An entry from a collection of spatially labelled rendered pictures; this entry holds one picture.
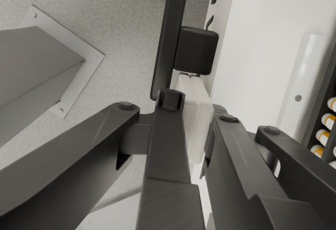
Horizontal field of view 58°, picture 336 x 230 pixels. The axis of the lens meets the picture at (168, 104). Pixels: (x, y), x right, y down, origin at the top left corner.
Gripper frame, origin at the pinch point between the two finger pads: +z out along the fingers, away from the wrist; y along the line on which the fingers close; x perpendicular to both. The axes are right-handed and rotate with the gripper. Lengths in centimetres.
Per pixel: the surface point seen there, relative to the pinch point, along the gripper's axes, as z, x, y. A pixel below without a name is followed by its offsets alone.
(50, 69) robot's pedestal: 64, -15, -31
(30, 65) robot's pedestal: 59, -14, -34
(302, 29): 10.0, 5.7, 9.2
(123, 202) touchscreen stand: 91, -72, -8
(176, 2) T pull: 2.4, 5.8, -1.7
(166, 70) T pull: 2.4, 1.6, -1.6
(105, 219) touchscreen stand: 90, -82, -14
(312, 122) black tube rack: 7.0, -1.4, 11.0
